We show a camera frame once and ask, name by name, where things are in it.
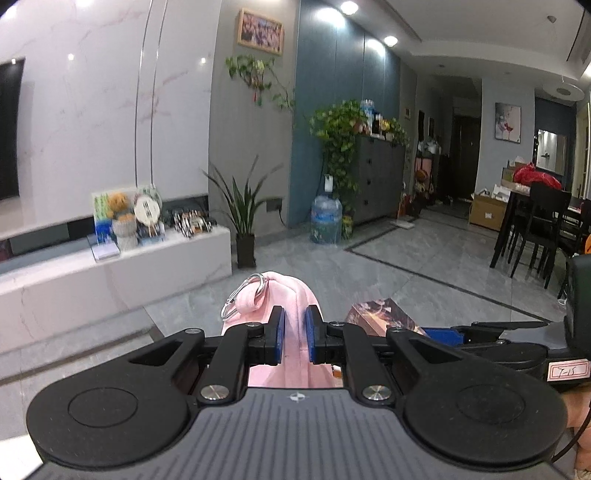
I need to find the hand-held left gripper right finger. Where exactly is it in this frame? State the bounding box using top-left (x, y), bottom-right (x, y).
top-left (304, 306), bottom-right (464, 408)

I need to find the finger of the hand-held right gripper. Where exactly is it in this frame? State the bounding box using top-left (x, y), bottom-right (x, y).
top-left (418, 322), bottom-right (509, 347)

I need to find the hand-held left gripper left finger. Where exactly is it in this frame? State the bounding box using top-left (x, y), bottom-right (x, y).
top-left (128, 306), bottom-right (284, 408)

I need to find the pink cloth bag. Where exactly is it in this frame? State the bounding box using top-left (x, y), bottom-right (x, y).
top-left (221, 271), bottom-right (343, 389)

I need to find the printed picture book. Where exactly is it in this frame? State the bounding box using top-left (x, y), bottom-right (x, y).
top-left (344, 297), bottom-right (431, 339)

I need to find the person's right hand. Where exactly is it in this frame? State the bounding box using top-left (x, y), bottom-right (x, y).
top-left (564, 384), bottom-right (591, 480)

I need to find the silver carabiner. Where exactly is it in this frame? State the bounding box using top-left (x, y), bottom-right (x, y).
top-left (220, 273), bottom-right (270, 321)

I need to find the blue water jug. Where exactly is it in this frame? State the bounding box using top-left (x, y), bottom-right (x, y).
top-left (310, 194), bottom-right (344, 245)

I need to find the black dining chair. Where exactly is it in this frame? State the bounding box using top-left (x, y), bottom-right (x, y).
top-left (509, 181), bottom-right (573, 290)

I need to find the cardboard box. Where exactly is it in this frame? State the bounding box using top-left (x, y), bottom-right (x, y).
top-left (468, 193), bottom-right (509, 232)

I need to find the black dining table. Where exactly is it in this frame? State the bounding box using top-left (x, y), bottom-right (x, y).
top-left (489, 182), bottom-right (591, 271)

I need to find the potted long-leaf plant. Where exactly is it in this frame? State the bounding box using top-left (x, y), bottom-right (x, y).
top-left (202, 156), bottom-right (283, 269)

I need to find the cluster of small toy figures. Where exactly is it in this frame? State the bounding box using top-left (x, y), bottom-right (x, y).
top-left (172, 208), bottom-right (218, 239)

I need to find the red plastic bag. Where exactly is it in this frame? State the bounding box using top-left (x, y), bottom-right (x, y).
top-left (513, 162), bottom-right (563, 190)

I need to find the cluttered hallway shelf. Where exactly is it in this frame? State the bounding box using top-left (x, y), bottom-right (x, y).
top-left (412, 137), bottom-right (440, 209)

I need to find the grey drawer cabinet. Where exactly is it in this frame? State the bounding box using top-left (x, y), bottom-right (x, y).
top-left (353, 135), bottom-right (408, 227)

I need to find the white marble tv cabinet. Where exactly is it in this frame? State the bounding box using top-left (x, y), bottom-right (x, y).
top-left (0, 225), bottom-right (233, 356)

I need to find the round white ornament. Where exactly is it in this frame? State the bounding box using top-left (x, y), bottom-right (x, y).
top-left (133, 193), bottom-right (161, 228)

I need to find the grey ribbed pot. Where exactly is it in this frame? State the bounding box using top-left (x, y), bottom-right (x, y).
top-left (112, 216), bottom-right (140, 253)

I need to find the white flat box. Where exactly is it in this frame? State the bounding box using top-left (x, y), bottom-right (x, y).
top-left (87, 233), bottom-right (122, 263)

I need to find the trailing pothos plant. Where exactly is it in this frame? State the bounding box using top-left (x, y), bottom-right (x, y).
top-left (308, 99), bottom-right (366, 205)

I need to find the brown plush toy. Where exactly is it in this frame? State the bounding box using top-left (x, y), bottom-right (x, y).
top-left (107, 192), bottom-right (130, 219)

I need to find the blue green picture card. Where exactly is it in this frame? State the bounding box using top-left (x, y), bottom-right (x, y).
top-left (92, 191), bottom-right (115, 248)

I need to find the yellow flower pot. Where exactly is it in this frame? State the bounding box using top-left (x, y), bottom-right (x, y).
top-left (379, 117), bottom-right (409, 141)

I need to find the white pendant lamp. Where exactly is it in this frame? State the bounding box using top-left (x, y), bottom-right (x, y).
top-left (542, 16), bottom-right (585, 103)

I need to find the hanging ivy plant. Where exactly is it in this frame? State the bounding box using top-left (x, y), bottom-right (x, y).
top-left (225, 54), bottom-right (297, 112)

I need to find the wooden framed picture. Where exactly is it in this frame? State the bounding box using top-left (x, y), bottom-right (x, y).
top-left (237, 8), bottom-right (284, 56)

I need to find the black television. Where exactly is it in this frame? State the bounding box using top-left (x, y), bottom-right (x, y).
top-left (0, 57), bottom-right (27, 202)

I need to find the framed wall painting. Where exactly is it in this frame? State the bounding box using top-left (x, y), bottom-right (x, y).
top-left (494, 102), bottom-right (522, 141)

